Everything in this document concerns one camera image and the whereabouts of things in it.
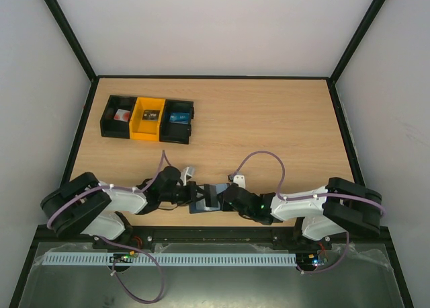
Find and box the white red card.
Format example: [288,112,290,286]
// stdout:
[114,109,130,122]

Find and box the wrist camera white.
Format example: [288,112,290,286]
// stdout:
[228,174,246,189]
[180,166,195,186]

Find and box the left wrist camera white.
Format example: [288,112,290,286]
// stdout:
[180,166,195,186]

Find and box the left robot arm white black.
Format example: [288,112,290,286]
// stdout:
[40,166,210,240]

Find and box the grey metal sheet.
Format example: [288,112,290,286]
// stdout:
[19,243,403,307]

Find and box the right black bin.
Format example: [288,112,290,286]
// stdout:
[159,100,194,145]

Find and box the black aluminium frame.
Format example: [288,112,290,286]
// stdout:
[9,0,414,307]

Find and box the left black bin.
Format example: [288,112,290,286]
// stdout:
[100,95,137,139]

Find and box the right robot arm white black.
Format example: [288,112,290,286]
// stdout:
[217,177,385,249]

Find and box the black bin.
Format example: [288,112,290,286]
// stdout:
[159,100,194,145]
[100,95,137,139]

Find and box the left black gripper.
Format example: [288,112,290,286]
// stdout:
[160,180,208,206]

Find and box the light blue slotted cable duct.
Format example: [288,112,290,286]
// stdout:
[42,252,296,267]

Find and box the blue card holder wallet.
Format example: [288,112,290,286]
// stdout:
[189,184,233,214]

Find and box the black VIP credit card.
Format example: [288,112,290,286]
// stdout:
[142,110,160,121]

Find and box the yellow middle bin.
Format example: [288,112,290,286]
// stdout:
[130,97,165,142]

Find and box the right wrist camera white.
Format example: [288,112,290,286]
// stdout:
[228,174,246,189]

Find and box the blue white credit card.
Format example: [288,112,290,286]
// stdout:
[169,112,190,124]

